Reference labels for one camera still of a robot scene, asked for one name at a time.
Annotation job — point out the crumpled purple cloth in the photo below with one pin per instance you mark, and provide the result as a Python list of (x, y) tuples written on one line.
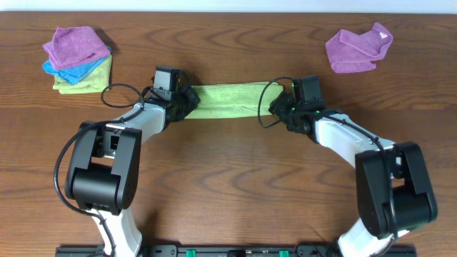
[(349, 53)]

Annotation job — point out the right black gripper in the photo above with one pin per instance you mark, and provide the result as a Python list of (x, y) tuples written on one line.
[(278, 106)]

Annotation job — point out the folded blue cloth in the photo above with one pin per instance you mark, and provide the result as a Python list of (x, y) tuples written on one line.
[(75, 74)]

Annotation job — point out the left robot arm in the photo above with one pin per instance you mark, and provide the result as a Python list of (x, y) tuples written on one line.
[(103, 172)]

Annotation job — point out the folded green cloth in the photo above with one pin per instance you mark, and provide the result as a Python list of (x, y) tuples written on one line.
[(95, 82)]

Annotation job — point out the light green cloth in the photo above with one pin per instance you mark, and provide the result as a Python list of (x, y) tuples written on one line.
[(227, 101)]

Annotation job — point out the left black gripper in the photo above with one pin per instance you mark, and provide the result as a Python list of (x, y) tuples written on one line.
[(191, 101)]

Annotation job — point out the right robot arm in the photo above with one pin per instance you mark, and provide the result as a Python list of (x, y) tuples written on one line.
[(393, 188)]

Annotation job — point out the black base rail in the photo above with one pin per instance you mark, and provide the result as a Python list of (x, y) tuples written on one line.
[(181, 251)]

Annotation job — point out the folded purple cloth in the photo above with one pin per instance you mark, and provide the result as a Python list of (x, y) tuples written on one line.
[(75, 46)]

